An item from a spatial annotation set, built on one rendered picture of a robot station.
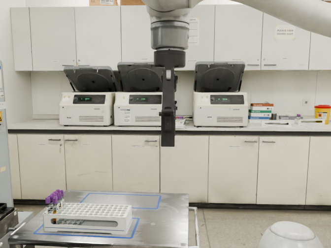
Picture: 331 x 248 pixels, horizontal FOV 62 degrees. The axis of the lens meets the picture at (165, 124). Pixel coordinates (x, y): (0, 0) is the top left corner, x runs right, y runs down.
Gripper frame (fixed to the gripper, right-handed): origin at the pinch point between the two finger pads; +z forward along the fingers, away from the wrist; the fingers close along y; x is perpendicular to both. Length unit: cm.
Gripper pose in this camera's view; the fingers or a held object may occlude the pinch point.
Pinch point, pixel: (169, 136)
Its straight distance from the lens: 68.0
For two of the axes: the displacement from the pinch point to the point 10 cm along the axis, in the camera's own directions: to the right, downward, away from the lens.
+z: -0.1, 9.9, 1.4
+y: 0.5, -1.4, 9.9
